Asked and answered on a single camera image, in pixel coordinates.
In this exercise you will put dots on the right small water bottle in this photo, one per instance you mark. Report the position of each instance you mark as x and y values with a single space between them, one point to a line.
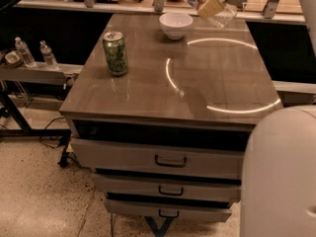
48 55

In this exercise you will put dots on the white ceramic bowl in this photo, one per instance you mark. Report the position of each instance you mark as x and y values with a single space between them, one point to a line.
175 25

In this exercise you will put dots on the middle grey drawer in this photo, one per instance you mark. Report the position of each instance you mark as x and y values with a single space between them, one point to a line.
166 188

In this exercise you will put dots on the grey drawer cabinet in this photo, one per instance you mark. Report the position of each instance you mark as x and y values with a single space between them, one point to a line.
205 91

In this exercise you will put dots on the top grey drawer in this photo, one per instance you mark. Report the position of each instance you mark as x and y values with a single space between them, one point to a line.
178 161

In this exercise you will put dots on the clear plastic water bottle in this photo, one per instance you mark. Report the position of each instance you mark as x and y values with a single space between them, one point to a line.
220 20

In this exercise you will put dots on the grey drawer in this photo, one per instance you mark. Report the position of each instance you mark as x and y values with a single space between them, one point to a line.
178 161
166 188
167 210

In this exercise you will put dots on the green soda can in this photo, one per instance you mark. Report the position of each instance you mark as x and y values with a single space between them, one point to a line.
115 52

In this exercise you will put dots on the grey side bench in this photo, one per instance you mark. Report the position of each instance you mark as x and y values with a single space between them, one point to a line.
41 74

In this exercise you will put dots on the bottom grey drawer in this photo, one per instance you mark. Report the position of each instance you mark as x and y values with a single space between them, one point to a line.
167 210

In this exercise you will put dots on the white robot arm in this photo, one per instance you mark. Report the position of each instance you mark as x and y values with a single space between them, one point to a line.
278 194

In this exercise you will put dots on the left small water bottle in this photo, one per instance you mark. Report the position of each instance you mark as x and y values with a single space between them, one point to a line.
25 53

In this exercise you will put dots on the small round container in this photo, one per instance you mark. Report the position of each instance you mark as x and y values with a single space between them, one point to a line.
10 59

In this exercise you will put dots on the small water bottle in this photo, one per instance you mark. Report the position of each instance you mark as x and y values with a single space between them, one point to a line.
48 55
25 53

